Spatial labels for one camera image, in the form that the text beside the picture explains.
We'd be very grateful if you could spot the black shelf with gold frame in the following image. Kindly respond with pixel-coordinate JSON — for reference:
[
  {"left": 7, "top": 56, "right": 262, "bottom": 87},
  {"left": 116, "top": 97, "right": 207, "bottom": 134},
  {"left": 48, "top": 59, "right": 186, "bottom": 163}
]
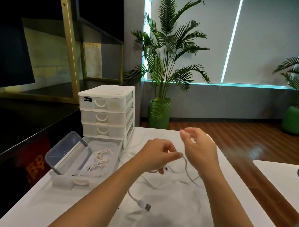
[{"left": 0, "top": 0, "right": 130, "bottom": 108}]

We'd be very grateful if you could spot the tall artificial palm plant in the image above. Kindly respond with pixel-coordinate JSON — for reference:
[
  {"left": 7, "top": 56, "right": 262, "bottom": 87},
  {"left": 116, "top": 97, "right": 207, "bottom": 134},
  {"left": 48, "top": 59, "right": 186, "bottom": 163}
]
[{"left": 119, "top": 0, "right": 218, "bottom": 124}]

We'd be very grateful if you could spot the person's right forearm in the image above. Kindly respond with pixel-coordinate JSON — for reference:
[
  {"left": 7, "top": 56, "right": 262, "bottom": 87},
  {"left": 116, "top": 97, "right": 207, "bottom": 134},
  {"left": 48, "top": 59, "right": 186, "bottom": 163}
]
[{"left": 194, "top": 166, "right": 278, "bottom": 227}]

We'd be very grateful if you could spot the translucent pulled-out drawer tray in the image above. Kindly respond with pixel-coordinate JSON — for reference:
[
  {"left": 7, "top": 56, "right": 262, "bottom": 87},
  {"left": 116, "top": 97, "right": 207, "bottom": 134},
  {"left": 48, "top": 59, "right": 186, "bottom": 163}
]
[{"left": 48, "top": 133, "right": 124, "bottom": 193}]

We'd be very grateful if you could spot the white USB cable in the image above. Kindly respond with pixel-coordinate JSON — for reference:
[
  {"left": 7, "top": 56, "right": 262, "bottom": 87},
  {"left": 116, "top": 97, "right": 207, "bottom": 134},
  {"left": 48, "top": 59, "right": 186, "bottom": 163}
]
[{"left": 114, "top": 131, "right": 208, "bottom": 219}]

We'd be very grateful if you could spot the black flat screen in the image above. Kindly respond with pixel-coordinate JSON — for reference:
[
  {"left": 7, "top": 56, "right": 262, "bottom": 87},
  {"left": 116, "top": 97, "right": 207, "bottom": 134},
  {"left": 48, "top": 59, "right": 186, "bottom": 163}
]
[{"left": 0, "top": 10, "right": 42, "bottom": 95}]

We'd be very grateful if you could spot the green ribbed plant pot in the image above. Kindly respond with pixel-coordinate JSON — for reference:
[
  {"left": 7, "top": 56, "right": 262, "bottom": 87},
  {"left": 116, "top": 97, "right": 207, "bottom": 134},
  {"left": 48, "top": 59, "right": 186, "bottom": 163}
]
[{"left": 146, "top": 99, "right": 172, "bottom": 130}]

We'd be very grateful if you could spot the coiled white cable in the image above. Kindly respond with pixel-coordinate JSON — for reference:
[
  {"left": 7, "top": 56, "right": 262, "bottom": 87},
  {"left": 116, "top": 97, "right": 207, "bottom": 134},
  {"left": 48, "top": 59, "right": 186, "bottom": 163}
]
[{"left": 86, "top": 148, "right": 114, "bottom": 174}]

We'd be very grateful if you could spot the person's right hand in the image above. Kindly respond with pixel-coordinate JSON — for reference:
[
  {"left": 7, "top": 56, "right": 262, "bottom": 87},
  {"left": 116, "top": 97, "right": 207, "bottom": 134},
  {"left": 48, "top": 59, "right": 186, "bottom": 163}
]
[{"left": 176, "top": 126, "right": 225, "bottom": 177}]

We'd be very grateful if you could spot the white plastic drawer unit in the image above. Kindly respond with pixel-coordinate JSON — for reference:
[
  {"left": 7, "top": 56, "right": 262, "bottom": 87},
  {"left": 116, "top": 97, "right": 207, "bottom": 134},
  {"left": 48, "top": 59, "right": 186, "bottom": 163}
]
[{"left": 73, "top": 82, "right": 138, "bottom": 150}]

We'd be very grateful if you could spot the person's left hand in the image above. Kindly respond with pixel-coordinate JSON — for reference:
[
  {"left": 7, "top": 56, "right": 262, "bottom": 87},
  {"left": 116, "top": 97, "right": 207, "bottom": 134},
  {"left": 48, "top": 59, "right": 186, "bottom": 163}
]
[{"left": 133, "top": 137, "right": 185, "bottom": 177}]

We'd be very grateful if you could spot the person's left forearm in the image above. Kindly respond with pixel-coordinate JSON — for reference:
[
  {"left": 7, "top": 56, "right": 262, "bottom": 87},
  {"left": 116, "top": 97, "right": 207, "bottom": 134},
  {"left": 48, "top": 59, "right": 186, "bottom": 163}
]
[{"left": 44, "top": 149, "right": 147, "bottom": 227}]

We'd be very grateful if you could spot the clear plastic box grey rim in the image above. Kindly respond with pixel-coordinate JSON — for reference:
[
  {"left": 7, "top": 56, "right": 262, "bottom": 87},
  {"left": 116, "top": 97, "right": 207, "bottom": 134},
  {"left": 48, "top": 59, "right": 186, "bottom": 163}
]
[{"left": 43, "top": 128, "right": 94, "bottom": 178}]

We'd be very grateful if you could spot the green round plant pot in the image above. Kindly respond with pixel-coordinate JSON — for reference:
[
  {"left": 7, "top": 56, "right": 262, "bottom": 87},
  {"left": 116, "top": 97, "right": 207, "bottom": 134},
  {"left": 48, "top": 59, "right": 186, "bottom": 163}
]
[{"left": 281, "top": 105, "right": 299, "bottom": 135}]

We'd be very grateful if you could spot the grey roller blind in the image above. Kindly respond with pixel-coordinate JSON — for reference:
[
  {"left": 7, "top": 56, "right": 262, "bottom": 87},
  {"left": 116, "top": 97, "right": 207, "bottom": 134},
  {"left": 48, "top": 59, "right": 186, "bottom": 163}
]
[
  {"left": 144, "top": 0, "right": 241, "bottom": 86},
  {"left": 223, "top": 0, "right": 299, "bottom": 90}
]

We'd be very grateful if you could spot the gold framed panel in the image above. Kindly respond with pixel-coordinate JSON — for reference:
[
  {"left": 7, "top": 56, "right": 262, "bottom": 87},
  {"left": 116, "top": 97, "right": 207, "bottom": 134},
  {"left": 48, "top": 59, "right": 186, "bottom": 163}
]
[{"left": 78, "top": 41, "right": 126, "bottom": 83}]

